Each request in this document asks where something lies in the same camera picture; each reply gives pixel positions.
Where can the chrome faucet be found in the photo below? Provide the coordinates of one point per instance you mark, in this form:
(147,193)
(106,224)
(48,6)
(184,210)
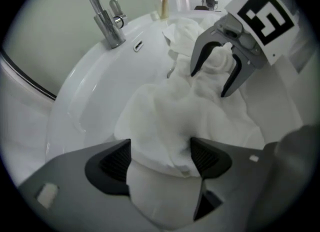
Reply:
(110,33)

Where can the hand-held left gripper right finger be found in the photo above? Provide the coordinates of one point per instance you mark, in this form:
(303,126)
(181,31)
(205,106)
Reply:
(237,176)

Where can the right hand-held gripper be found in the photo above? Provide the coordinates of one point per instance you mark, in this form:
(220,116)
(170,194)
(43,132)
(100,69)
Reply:
(265,18)

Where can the clear cup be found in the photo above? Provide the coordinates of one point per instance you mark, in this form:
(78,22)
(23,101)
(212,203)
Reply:
(156,16)

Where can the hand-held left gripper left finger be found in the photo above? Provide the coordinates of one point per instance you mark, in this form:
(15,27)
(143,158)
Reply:
(75,176)

